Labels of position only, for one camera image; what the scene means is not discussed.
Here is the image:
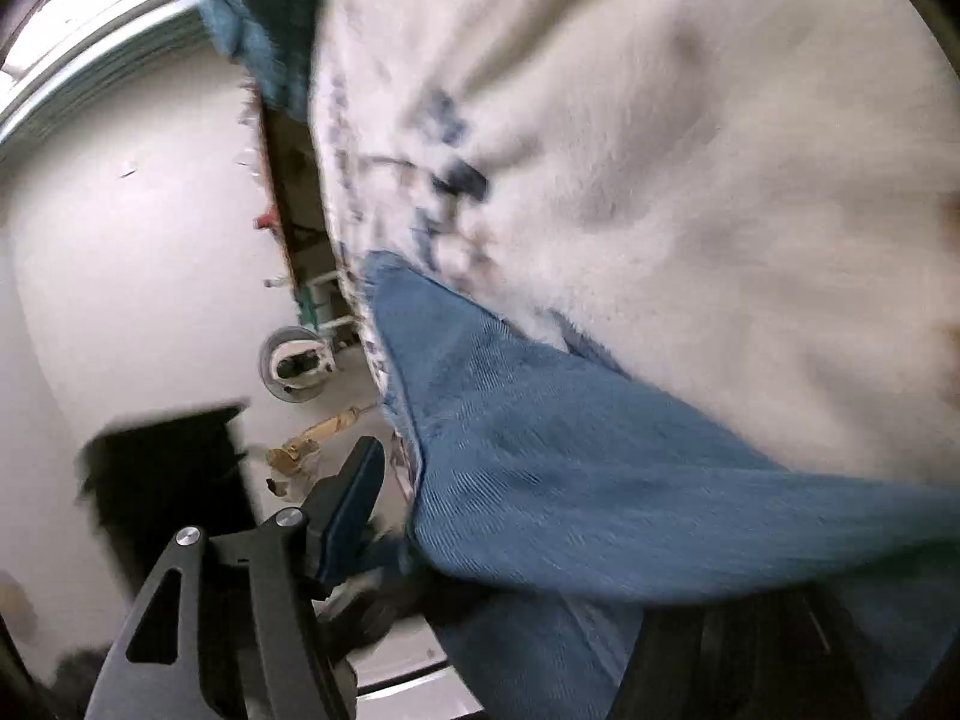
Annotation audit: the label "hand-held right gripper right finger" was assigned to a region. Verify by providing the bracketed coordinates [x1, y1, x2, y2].
[607, 591, 871, 720]

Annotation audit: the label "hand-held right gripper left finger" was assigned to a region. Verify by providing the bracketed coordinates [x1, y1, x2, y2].
[84, 436, 387, 720]

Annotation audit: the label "blue denim pants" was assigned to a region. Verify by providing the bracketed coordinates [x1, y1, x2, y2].
[360, 249, 960, 720]

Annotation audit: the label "yellow object on floor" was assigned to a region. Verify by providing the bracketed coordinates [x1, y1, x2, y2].
[266, 405, 372, 496]

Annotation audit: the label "round white appliance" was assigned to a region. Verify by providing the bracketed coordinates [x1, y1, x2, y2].
[259, 325, 336, 400]

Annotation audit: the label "dark furniture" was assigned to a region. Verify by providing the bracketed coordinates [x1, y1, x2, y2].
[75, 401, 256, 586]

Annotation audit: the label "small white green rack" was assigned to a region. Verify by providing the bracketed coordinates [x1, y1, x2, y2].
[296, 270, 353, 338]

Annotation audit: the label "white floral blanket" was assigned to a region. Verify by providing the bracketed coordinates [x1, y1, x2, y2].
[307, 0, 960, 488]

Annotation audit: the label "teal pillow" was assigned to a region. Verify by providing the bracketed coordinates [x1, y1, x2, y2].
[184, 0, 327, 121]

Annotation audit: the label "window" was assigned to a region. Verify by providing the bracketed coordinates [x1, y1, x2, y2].
[0, 0, 207, 166]

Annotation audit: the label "wooden bed frame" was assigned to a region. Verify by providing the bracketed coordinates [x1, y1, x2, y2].
[255, 82, 353, 361]

